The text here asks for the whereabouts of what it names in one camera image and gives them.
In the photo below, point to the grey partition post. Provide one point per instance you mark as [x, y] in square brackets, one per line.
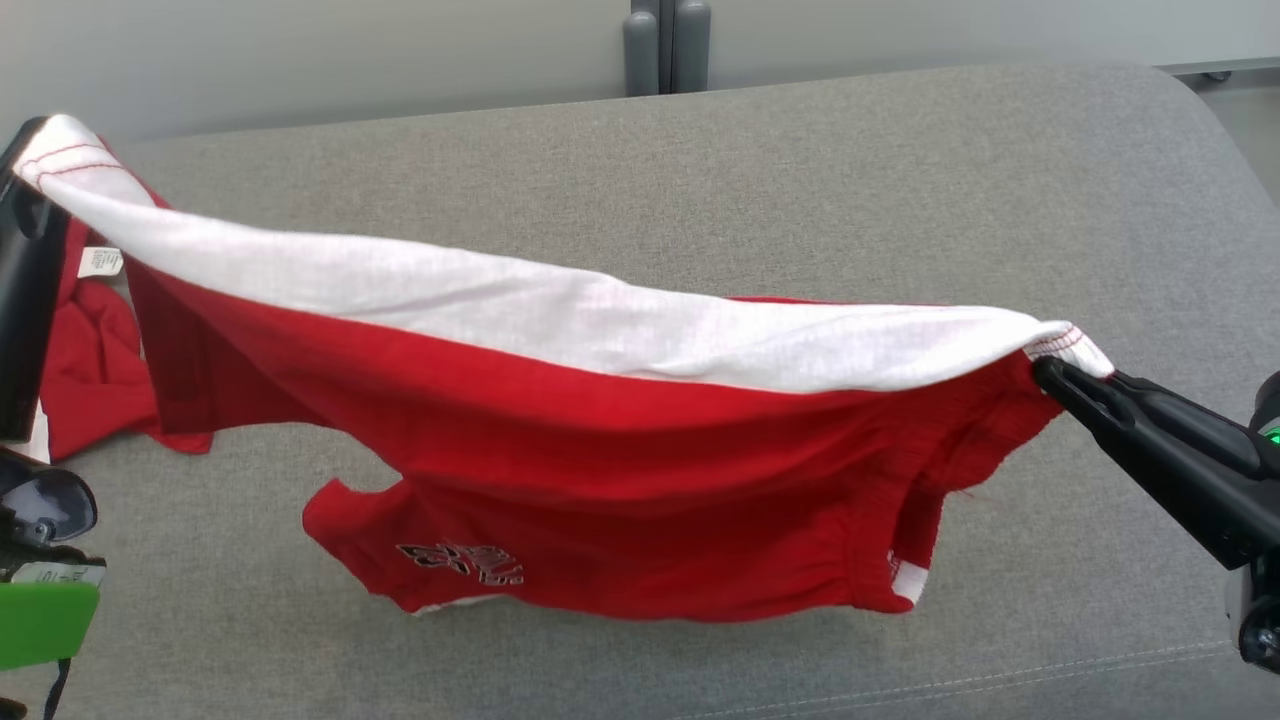
[666, 50]

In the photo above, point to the red white basketball shorts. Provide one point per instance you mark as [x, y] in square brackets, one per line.
[600, 470]

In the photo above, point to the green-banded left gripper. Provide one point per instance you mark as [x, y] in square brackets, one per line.
[45, 620]

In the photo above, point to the red Bulls basketball jersey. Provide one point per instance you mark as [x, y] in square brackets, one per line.
[95, 370]

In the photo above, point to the grey partition base rail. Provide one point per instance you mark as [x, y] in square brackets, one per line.
[1220, 68]

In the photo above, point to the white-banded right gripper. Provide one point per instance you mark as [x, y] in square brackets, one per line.
[1262, 620]

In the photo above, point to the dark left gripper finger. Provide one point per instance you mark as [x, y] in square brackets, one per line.
[20, 300]

